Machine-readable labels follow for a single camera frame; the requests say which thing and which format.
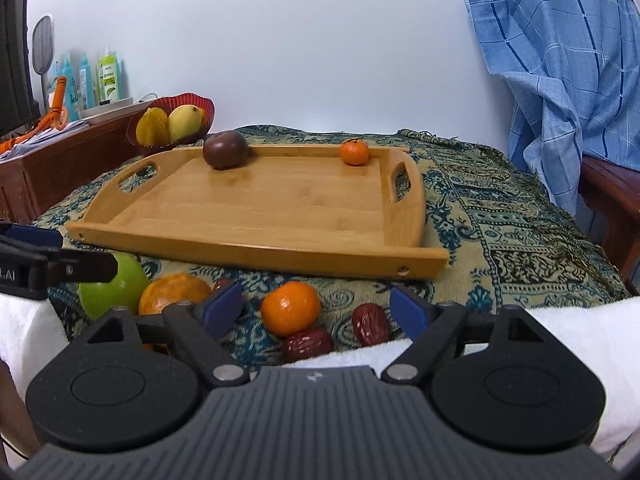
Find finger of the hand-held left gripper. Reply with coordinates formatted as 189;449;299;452
46;250;119;284
0;222;64;261

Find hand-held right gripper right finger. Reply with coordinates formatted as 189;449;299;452
380;285;548;386

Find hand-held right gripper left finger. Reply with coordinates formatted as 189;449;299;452
87;280;251;388

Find smooth tangerine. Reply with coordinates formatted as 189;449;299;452
260;281;322;338

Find wooden tray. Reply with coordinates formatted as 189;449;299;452
66;144;450;281

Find large orange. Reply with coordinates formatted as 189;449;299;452
138;273;213;317

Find wooden cabinet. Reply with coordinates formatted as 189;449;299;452
0;110;146;226

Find loose papers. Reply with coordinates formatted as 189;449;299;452
0;120;87;162

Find paisley blanket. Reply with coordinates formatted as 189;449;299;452
27;125;633;366

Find yellow starfruit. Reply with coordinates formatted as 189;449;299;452
136;107;170;146

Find blue bottle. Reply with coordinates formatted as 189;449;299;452
59;52;77;122
77;52;94;109

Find dark purple round fruit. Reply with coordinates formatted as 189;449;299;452
202;130;249;171

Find small tangerine with stem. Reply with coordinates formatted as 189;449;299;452
339;138;371;166

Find white towel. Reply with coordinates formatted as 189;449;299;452
0;290;640;466

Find green label bottle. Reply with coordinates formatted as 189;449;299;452
97;47;121;104

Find yellow mango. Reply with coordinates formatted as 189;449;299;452
167;104;206;142

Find black monitor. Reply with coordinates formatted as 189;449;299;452
0;0;42;136

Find red ribbed bowl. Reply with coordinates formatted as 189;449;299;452
125;92;216;157

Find wooden chair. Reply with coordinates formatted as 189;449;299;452
580;155;640;296

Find blue plaid cloth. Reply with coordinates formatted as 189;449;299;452
462;0;640;231

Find orange cable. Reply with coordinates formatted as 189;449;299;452
0;76;69;154

